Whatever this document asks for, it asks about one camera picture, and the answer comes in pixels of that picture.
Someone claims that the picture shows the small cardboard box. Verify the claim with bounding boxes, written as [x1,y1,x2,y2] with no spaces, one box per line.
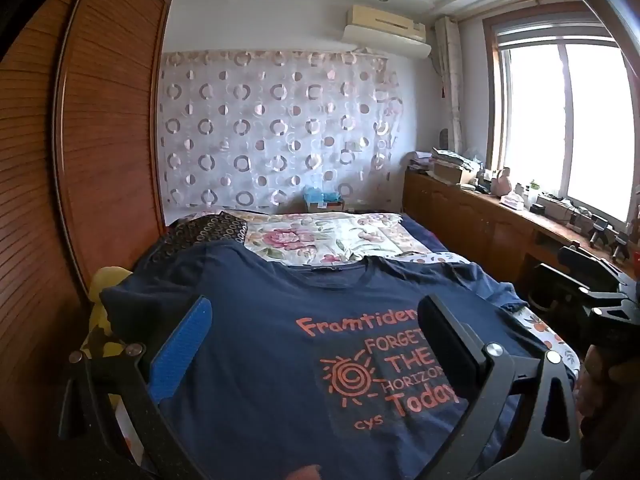
[302,197,346,213]

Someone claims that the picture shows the stack of books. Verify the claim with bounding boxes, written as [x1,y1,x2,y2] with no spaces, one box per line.
[409,150,436,173]

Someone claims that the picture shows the wooden louvered wardrobe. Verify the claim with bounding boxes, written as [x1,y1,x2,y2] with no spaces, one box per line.
[0,0,173,411]

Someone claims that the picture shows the sheer circle-patterned curtain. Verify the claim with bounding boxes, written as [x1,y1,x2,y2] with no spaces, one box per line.
[159,49,405,211]

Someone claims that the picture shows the yellow plush toy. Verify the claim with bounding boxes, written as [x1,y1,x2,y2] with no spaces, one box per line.
[80,266,136,361]

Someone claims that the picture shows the dark circle-patterned cloth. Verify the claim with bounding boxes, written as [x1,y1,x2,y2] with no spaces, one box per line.
[150,210,251,261]

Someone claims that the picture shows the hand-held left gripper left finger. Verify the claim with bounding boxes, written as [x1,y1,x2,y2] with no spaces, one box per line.
[57,296,213,480]

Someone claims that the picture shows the navy printed t-shirt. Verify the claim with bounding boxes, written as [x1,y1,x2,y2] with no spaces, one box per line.
[100,240,576,480]

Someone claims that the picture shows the pile of papers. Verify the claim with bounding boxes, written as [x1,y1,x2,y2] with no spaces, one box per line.
[432,147,483,168]

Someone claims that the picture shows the floral quilt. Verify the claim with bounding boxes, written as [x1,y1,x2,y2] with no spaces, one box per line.
[245,211,451,266]

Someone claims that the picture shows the white tied window curtain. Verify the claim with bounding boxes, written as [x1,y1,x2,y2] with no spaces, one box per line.
[434,16,466,153]

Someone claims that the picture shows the white orange-print sheet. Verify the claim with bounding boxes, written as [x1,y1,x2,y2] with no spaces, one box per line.
[400,252,581,376]

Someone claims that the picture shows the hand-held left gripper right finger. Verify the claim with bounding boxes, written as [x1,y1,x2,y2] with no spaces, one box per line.
[417,294,583,480]

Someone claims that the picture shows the window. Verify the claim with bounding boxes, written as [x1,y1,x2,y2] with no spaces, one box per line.
[482,10,640,226]

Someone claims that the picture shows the long wooden cabinet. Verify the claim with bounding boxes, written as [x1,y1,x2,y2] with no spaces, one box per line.
[402,167,640,311]

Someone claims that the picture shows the brown cardboard box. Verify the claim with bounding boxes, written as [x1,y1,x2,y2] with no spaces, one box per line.
[432,160,476,183]

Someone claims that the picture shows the white wall air conditioner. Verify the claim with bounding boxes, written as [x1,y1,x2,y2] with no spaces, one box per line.
[341,4,432,58]

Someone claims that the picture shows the white flat box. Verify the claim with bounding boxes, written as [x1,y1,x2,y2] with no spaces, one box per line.
[535,195,576,223]

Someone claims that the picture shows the small dark tripod stand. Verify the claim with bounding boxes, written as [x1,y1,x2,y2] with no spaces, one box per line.
[586,215,608,248]
[611,232,632,263]

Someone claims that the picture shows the pink figurine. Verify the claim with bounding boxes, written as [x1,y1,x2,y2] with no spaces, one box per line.
[492,166,513,196]

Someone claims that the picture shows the person's right hand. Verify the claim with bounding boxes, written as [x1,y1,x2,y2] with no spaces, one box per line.
[574,344,640,423]

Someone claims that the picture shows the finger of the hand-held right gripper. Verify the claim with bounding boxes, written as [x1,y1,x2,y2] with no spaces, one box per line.
[577,285,640,313]
[556,246,623,286]

